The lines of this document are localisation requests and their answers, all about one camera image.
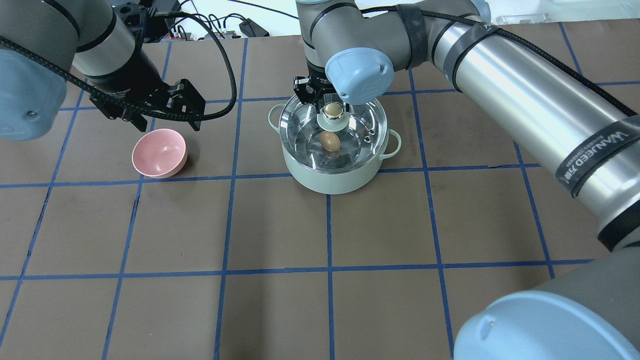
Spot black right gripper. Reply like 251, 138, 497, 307
293, 59, 352, 118

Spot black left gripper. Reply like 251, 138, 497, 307
87, 50, 206, 133

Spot brown egg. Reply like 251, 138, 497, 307
318, 130, 341, 152

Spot glass pot lid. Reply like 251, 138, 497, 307
267, 96, 390, 174

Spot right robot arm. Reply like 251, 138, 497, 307
296, 0, 640, 360

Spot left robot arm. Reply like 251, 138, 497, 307
0, 0, 205, 142

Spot mint green cooking pot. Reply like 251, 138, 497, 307
267, 94, 403, 195

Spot pink bowl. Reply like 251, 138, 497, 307
131, 129, 188, 179

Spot black power adapter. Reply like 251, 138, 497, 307
238, 18, 270, 38

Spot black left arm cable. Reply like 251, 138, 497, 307
0, 12, 238, 123

